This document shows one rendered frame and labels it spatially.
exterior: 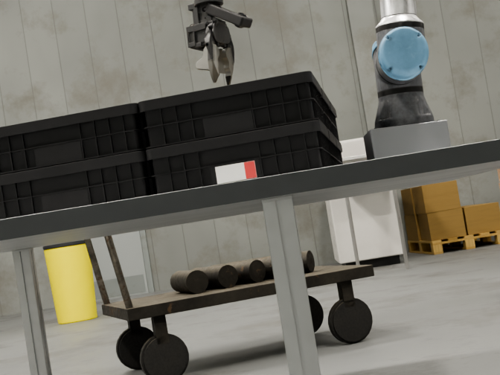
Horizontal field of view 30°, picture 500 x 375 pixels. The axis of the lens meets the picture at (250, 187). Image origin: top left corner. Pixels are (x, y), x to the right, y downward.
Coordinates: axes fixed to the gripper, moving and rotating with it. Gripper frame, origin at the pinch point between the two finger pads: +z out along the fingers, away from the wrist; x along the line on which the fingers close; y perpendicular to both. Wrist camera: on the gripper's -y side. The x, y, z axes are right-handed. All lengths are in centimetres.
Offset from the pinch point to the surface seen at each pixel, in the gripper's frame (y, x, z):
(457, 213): 238, -781, 14
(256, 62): 477, -791, -204
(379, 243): 286, -681, 38
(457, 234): 240, -780, 36
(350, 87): 381, -851, -160
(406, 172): -55, 25, 32
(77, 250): 478, -445, 15
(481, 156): -67, 18, 30
